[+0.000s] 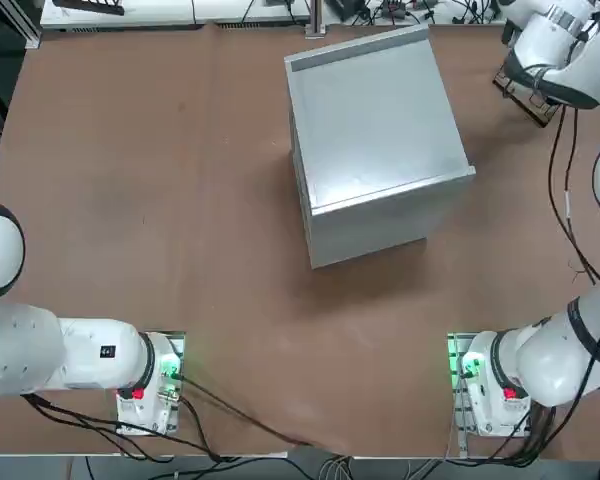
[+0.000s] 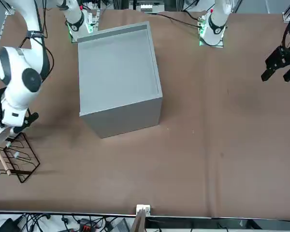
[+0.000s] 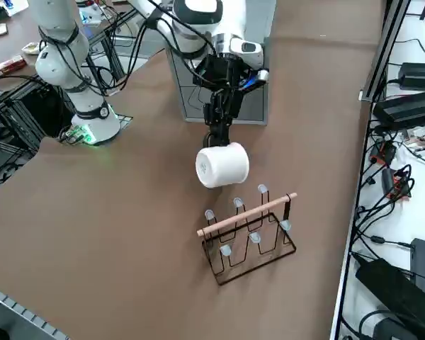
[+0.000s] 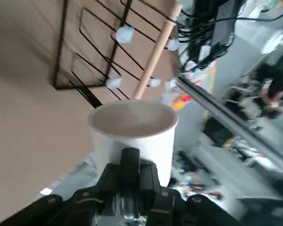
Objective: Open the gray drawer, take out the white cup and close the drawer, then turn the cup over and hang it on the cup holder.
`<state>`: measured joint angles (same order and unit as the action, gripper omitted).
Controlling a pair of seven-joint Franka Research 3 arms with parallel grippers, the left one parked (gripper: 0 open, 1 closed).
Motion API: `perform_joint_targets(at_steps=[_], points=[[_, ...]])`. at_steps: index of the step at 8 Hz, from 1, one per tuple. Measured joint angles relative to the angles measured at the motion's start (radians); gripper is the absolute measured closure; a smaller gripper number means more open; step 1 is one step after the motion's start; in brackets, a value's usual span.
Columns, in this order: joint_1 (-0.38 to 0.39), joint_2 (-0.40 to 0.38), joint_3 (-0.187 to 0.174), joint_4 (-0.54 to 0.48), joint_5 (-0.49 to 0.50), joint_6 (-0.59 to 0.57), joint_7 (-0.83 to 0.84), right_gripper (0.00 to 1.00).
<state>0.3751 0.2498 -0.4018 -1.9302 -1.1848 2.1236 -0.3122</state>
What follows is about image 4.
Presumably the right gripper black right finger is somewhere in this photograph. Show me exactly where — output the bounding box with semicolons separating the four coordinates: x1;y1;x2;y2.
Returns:
139;161;242;226

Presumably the black wire cup holder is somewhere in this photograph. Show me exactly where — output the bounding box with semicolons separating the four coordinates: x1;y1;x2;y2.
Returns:
52;0;183;109

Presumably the white cup with black handle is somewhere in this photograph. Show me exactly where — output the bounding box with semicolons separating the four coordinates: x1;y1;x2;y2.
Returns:
87;99;179;196

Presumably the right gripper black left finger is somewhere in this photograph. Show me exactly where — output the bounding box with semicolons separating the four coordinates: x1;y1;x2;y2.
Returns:
0;162;121;226

